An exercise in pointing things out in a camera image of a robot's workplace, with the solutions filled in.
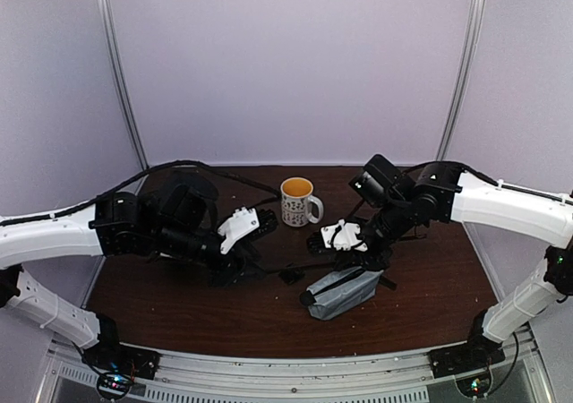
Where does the grey zipper pouch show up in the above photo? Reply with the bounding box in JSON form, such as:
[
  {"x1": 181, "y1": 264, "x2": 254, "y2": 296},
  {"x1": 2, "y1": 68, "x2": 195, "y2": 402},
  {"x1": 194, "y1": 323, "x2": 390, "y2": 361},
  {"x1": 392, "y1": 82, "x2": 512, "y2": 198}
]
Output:
[{"x1": 299, "y1": 266, "x2": 383, "y2": 321}]

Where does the black comb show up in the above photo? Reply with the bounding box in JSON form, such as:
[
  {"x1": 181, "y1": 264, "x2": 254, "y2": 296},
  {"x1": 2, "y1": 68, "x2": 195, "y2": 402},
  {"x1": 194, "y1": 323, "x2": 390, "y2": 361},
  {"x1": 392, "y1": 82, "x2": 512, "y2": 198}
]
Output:
[
  {"x1": 379, "y1": 275, "x2": 398, "y2": 291},
  {"x1": 263, "y1": 262, "x2": 335, "y2": 275}
]

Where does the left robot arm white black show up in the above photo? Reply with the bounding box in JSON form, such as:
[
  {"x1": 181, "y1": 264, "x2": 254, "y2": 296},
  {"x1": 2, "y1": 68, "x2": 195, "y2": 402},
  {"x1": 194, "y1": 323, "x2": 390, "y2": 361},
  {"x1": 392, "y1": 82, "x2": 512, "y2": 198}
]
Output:
[{"x1": 1, "y1": 173, "x2": 278, "y2": 371}]

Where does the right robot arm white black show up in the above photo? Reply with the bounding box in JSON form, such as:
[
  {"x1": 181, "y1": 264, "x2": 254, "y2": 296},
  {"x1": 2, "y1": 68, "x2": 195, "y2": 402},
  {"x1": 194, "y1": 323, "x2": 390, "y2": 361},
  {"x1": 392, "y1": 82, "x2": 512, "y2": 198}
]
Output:
[{"x1": 321, "y1": 154, "x2": 572, "y2": 369}]

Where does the black clipper guard attachment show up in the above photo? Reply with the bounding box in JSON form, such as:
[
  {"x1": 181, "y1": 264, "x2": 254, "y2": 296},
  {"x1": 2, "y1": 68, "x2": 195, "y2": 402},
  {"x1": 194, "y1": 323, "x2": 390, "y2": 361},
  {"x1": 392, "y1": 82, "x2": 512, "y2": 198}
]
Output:
[{"x1": 278, "y1": 267, "x2": 305, "y2": 286}]

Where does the floral ceramic mug yellow inside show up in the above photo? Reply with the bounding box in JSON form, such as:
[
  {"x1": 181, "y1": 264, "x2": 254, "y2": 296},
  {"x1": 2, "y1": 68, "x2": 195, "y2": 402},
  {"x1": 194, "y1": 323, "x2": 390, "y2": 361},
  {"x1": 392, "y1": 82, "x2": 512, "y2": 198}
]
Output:
[{"x1": 280, "y1": 176, "x2": 324, "y2": 228}]

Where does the left circuit board with leds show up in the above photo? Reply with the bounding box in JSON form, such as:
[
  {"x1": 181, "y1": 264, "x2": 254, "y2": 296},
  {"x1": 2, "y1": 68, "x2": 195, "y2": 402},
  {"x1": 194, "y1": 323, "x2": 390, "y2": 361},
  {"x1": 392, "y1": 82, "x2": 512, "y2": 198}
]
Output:
[{"x1": 96, "y1": 372, "x2": 133, "y2": 399}]

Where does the circuit board with leds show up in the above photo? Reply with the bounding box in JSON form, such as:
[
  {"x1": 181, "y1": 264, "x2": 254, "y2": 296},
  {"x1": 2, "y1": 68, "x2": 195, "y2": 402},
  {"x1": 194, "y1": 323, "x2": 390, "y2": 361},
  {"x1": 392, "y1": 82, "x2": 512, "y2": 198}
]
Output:
[
  {"x1": 456, "y1": 372, "x2": 492, "y2": 399},
  {"x1": 96, "y1": 372, "x2": 133, "y2": 399}
]

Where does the right circuit board with leds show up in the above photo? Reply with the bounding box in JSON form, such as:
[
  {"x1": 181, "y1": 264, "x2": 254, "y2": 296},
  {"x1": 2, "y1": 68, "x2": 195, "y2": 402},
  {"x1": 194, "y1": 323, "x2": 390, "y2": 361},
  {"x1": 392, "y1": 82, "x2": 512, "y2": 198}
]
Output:
[{"x1": 456, "y1": 372, "x2": 492, "y2": 399}]

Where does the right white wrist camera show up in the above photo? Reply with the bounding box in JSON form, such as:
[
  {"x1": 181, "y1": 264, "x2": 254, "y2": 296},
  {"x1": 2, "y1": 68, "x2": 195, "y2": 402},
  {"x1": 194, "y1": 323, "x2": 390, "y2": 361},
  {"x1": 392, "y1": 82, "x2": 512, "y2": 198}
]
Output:
[{"x1": 306, "y1": 219, "x2": 368, "y2": 255}]

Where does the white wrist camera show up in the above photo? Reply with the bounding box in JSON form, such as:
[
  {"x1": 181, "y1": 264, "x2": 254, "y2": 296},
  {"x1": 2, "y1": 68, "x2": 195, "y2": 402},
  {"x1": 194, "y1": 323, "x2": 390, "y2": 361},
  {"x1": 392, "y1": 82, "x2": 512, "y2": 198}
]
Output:
[
  {"x1": 306, "y1": 219, "x2": 368, "y2": 255},
  {"x1": 217, "y1": 207, "x2": 278, "y2": 255}
]

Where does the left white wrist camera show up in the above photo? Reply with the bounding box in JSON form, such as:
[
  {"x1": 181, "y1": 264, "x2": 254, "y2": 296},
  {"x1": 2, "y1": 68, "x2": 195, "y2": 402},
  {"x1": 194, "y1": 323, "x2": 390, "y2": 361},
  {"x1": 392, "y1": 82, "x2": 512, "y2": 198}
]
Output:
[{"x1": 217, "y1": 207, "x2": 278, "y2": 255}]

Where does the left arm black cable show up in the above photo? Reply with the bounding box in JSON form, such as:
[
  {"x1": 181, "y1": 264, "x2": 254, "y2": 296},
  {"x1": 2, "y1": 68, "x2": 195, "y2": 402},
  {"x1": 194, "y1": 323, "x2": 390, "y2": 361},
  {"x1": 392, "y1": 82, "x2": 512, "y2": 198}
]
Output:
[{"x1": 0, "y1": 159, "x2": 281, "y2": 225}]

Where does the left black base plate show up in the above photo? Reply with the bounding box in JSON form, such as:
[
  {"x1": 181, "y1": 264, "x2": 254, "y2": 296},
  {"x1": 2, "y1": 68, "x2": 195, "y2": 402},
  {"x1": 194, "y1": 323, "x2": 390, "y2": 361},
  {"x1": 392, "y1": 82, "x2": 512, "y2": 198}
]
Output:
[{"x1": 82, "y1": 342, "x2": 160, "y2": 380}]

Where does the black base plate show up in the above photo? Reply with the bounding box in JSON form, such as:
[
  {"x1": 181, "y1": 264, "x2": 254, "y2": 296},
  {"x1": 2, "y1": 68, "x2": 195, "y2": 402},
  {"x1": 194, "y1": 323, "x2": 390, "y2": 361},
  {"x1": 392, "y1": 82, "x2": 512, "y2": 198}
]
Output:
[
  {"x1": 428, "y1": 342, "x2": 506, "y2": 379},
  {"x1": 82, "y1": 342, "x2": 160, "y2": 380}
]

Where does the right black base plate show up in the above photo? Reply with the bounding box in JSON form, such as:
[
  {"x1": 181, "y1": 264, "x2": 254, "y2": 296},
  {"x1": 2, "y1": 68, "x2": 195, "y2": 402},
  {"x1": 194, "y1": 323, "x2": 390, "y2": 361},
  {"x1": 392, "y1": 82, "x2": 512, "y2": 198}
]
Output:
[{"x1": 428, "y1": 342, "x2": 506, "y2": 379}]

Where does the front aluminium rail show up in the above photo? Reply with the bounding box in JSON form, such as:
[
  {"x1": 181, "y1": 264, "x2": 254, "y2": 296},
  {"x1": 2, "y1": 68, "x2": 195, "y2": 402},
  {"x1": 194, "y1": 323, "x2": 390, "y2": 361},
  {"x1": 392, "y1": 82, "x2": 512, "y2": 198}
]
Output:
[{"x1": 35, "y1": 326, "x2": 556, "y2": 403}]

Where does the right aluminium frame post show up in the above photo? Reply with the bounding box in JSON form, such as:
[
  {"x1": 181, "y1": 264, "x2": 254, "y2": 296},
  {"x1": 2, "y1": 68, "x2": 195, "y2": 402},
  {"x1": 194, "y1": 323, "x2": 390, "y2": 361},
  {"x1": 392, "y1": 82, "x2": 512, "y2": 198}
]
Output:
[{"x1": 436, "y1": 0, "x2": 486, "y2": 161}]

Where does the aluminium frame post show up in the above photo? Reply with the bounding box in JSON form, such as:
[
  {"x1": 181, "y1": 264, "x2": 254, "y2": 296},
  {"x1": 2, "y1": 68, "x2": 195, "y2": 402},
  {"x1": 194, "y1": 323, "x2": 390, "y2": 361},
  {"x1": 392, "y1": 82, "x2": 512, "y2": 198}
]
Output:
[
  {"x1": 97, "y1": 0, "x2": 149, "y2": 169},
  {"x1": 436, "y1": 0, "x2": 486, "y2": 161}
]

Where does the left aluminium frame post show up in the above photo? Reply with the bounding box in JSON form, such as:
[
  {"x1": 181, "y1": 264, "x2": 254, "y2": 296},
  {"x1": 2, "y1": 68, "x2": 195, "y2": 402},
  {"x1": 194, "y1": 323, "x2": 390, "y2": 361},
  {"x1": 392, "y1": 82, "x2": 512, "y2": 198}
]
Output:
[{"x1": 97, "y1": 0, "x2": 149, "y2": 169}]

